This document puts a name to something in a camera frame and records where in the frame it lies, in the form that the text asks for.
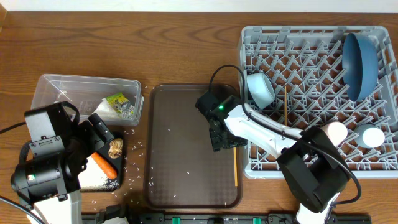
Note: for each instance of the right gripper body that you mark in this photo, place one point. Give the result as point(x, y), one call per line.
point(228, 139)

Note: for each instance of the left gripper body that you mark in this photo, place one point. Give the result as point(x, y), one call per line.
point(92, 137)

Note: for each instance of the brown food scrap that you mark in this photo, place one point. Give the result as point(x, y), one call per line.
point(115, 148)

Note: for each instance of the white napkin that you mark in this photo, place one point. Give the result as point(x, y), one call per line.
point(104, 109)

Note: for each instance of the yellow green wrapper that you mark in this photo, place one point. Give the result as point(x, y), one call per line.
point(116, 100)

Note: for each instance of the aluminium foil ball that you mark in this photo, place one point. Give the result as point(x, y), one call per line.
point(125, 110)

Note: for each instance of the orange carrot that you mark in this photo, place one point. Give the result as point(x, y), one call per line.
point(104, 165)

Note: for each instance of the small blue rice dish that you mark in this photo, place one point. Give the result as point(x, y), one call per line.
point(261, 89)

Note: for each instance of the pink cup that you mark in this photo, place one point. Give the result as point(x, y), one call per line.
point(336, 131)

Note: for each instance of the light blue cup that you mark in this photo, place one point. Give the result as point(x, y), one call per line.
point(369, 136)

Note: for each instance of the large blue plate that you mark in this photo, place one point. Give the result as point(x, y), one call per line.
point(360, 64)

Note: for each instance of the wooden chopstick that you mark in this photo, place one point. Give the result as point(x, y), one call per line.
point(285, 107)
point(235, 167)

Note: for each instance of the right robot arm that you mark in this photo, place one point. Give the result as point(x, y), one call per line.
point(309, 160)

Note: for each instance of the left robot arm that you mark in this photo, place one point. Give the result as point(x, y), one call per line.
point(46, 177)

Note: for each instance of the grey plastic dishwasher rack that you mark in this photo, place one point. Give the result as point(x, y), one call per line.
point(308, 60)

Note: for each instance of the black tray bin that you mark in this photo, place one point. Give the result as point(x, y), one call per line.
point(116, 163)

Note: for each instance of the clear plastic bin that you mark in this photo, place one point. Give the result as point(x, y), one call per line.
point(86, 93)

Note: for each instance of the brown serving tray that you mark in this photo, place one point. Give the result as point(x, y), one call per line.
point(182, 170)

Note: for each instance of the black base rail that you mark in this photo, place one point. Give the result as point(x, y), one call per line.
point(125, 214)

